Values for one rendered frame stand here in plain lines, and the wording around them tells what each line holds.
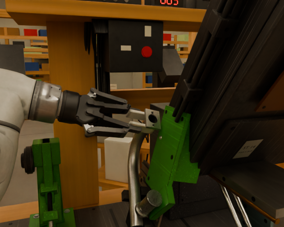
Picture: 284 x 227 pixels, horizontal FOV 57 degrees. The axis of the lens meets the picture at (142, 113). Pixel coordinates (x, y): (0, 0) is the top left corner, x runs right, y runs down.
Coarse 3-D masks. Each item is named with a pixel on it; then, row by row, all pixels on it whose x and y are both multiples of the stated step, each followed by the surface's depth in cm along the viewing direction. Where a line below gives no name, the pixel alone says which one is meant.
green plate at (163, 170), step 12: (168, 108) 65; (168, 120) 64; (180, 120) 58; (168, 132) 63; (180, 132) 57; (156, 144) 67; (168, 144) 61; (180, 144) 57; (156, 156) 66; (168, 156) 60; (180, 156) 59; (156, 168) 65; (168, 168) 59; (180, 168) 60; (192, 168) 61; (156, 180) 63; (168, 180) 58; (180, 180) 60; (192, 180) 61
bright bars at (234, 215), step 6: (222, 186) 63; (222, 192) 63; (228, 198) 61; (234, 198) 62; (228, 204) 61; (240, 204) 61; (234, 210) 60; (240, 210) 61; (234, 216) 59; (246, 216) 60; (234, 222) 59; (246, 222) 59
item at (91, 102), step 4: (88, 100) 62; (92, 100) 62; (88, 104) 62; (92, 104) 62; (96, 104) 62; (100, 104) 63; (104, 104) 64; (108, 104) 64; (112, 104) 65; (116, 104) 65; (128, 104) 66; (100, 108) 64; (104, 108) 64; (108, 108) 64; (112, 108) 65; (116, 108) 65; (120, 108) 65; (124, 108) 66; (128, 108) 66; (100, 112) 65; (104, 112) 65; (108, 112) 66; (112, 112) 66; (116, 112) 66; (120, 112) 67
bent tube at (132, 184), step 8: (144, 112) 67; (152, 112) 68; (144, 120) 68; (152, 120) 69; (152, 128) 65; (160, 128) 65; (136, 136) 72; (144, 136) 71; (136, 144) 72; (136, 152) 73; (128, 160) 73; (136, 160) 73; (128, 168) 72; (136, 168) 72; (128, 176) 71; (136, 176) 70; (128, 184) 69; (136, 184) 68; (136, 192) 67; (136, 200) 66; (136, 216) 63; (136, 224) 62
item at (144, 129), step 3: (129, 123) 64; (132, 123) 64; (135, 123) 64; (138, 123) 65; (141, 123) 65; (138, 126) 65; (141, 126) 65; (144, 126) 65; (153, 126) 66; (144, 129) 66; (147, 129) 66; (150, 129) 66; (153, 129) 66; (144, 132) 67; (147, 132) 68; (150, 132) 68
